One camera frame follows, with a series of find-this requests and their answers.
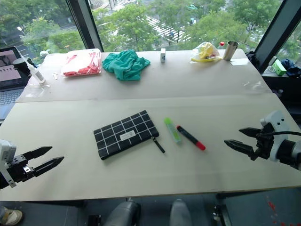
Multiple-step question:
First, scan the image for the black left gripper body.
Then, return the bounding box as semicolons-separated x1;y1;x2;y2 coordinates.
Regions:
6;153;36;185

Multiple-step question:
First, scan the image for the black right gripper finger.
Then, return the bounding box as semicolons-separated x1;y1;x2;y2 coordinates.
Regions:
238;127;262;138
223;139;256;157

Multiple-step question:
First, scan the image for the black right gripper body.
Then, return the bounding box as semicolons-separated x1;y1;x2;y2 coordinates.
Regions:
250;122;275;162

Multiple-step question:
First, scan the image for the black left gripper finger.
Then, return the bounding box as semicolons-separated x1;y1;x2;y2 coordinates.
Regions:
23;146;53;161
33;156;65;178

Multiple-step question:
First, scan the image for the black white grid pencil case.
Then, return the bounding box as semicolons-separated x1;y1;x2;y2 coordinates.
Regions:
93;110;166;161

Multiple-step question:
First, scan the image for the clear plastic film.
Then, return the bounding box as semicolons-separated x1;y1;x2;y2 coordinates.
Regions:
241;81;269;94

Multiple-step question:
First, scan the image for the white shoe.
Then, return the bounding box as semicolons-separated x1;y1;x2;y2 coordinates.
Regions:
0;206;24;226

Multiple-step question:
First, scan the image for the red black marker pen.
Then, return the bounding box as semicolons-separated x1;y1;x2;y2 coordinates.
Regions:
176;125;206;151

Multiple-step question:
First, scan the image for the green highlighter pen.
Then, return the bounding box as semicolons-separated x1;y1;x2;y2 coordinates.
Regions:
163;117;182;145

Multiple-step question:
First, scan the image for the green white box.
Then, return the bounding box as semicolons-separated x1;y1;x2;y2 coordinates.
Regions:
269;59;287;77

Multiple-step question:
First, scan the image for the white paper card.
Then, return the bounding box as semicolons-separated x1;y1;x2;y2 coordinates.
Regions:
230;58;249;66

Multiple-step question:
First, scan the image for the dark blue bag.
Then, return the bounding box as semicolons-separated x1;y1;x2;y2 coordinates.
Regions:
280;58;301;73

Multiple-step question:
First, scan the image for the white squeeze bottle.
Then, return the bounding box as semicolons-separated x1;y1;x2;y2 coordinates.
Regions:
22;55;46;85

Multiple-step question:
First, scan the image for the grey laptop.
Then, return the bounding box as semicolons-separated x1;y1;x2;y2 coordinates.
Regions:
0;46;32;121

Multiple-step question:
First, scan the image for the metal cup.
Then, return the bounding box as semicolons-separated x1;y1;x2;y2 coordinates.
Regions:
222;40;239;61

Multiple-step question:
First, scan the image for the yellow plastic bag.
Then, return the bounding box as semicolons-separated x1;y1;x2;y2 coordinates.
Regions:
190;41;223;63

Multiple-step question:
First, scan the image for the red cloth in plastic bag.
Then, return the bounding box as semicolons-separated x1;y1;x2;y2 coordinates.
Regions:
60;48;103;77

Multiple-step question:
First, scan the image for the teal green crumpled cloth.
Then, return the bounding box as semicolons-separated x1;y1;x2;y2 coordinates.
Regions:
102;49;151;82

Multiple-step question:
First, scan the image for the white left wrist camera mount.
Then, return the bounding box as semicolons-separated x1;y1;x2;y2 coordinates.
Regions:
0;139;17;188

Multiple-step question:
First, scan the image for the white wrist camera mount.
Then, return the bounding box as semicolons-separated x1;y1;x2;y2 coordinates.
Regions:
0;139;17;188
259;110;289;163

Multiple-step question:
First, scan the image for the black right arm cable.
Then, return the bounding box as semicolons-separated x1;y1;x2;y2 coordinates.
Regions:
258;131;301;137

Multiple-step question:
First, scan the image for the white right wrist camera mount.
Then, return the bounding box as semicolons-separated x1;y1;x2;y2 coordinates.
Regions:
259;110;289;163

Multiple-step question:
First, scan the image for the dark window frame post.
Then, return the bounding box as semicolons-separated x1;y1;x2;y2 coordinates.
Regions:
253;0;301;76
65;0;104;53

